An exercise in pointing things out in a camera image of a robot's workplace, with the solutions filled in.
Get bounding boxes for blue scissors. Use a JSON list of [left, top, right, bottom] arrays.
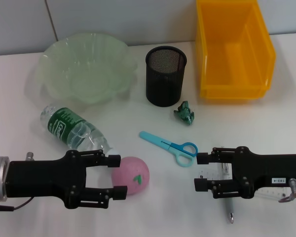
[[139, 131, 199, 168]]

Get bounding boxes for pink peach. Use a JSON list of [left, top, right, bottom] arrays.
[[111, 156, 150, 196]]

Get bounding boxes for green plastic wrapper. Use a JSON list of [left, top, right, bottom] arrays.
[[173, 100, 196, 126]]

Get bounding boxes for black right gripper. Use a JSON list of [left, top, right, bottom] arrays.
[[194, 147, 296, 199]]

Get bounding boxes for pale green glass fruit plate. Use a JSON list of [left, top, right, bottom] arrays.
[[36, 30, 138, 107]]

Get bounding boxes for right arm gripper cable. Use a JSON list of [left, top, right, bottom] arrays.
[[278, 178, 296, 203]]

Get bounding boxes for yellow plastic bin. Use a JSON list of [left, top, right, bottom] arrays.
[[196, 0, 277, 100]]

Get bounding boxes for silver ballpoint pen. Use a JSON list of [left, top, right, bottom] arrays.
[[221, 161, 236, 224]]

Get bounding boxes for clear plastic ruler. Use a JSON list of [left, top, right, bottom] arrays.
[[198, 165, 291, 201]]

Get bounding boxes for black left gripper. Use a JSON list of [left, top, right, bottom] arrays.
[[5, 149, 128, 209]]

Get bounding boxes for black mesh pen holder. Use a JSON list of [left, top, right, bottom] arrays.
[[145, 46, 187, 108]]

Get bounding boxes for clear green-label water bottle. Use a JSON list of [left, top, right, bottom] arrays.
[[40, 105, 120, 161]]

